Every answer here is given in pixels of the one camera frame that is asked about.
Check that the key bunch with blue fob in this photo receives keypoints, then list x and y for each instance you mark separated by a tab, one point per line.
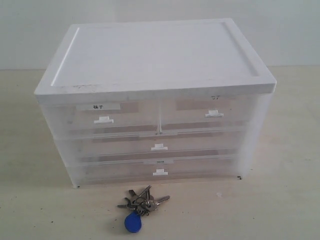
140	204

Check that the white translucent drawer cabinet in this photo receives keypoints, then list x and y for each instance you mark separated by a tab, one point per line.
157	60

